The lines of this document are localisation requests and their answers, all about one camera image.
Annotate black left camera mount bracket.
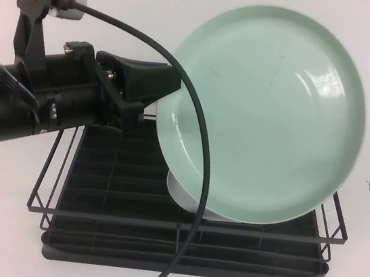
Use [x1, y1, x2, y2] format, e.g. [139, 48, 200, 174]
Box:
[7, 0, 58, 75]

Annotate grey white plate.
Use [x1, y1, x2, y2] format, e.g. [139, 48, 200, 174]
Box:
[161, 169, 237, 224]

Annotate black plastic drip tray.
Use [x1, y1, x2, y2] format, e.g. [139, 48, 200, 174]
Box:
[38, 120, 344, 277]

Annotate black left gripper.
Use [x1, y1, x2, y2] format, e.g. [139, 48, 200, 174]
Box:
[30, 35, 187, 153]

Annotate pale green plate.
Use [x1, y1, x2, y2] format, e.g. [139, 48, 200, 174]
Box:
[142, 0, 370, 237]

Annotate black left camera cable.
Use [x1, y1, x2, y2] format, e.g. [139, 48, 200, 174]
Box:
[15, 0, 233, 277]

